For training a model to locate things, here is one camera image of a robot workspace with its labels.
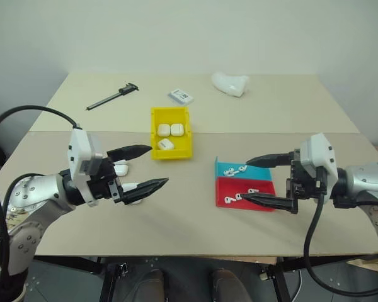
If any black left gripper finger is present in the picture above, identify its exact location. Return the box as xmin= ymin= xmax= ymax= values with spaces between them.
xmin=106 ymin=144 xmax=153 ymax=164
xmin=122 ymin=177 xmax=169 ymax=206

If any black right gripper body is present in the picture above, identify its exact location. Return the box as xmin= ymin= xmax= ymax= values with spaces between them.
xmin=285 ymin=148 xmax=323 ymax=202

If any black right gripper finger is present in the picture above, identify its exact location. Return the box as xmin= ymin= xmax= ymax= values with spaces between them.
xmin=240 ymin=193 xmax=300 ymax=215
xmin=245 ymin=151 xmax=295 ymax=168

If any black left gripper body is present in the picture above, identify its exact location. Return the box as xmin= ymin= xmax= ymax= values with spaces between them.
xmin=87 ymin=156 xmax=125 ymax=205

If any yellow plastic bin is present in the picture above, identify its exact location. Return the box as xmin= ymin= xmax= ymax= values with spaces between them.
xmin=150 ymin=106 xmax=195 ymax=162

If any small white printed box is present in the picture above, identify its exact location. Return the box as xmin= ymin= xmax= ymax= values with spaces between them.
xmin=167 ymin=88 xmax=195 ymax=106

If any red plastic tray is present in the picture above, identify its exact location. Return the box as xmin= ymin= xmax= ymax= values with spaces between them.
xmin=214 ymin=176 xmax=278 ymax=213

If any blue plastic tray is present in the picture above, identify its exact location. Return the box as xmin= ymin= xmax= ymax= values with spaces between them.
xmin=214 ymin=155 xmax=275 ymax=182

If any black digital caliper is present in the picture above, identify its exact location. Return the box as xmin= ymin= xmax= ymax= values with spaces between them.
xmin=85 ymin=82 xmax=141 ymax=112

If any white plastic shell part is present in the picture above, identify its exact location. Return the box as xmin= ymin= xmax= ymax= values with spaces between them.
xmin=211 ymin=71 xmax=251 ymax=98

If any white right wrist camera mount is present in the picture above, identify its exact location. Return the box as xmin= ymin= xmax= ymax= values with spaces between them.
xmin=299 ymin=132 xmax=340 ymax=205

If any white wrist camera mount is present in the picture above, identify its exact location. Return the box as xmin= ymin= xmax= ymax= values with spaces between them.
xmin=67 ymin=127 xmax=105 ymax=208
xmin=299 ymin=132 xmax=340 ymax=205

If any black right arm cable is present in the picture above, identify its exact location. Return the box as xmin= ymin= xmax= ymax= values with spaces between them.
xmin=303 ymin=165 xmax=378 ymax=298

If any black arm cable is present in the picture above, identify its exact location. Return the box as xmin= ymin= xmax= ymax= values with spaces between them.
xmin=0 ymin=105 xmax=83 ymax=302
xmin=303 ymin=165 xmax=378 ymax=298

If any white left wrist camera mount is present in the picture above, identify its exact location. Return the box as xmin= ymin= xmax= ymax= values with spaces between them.
xmin=67 ymin=127 xmax=105 ymax=208

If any black metal table frame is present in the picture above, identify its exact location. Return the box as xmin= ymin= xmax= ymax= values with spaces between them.
xmin=33 ymin=253 xmax=378 ymax=302

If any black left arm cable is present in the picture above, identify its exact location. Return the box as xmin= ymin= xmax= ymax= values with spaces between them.
xmin=0 ymin=105 xmax=83 ymax=302

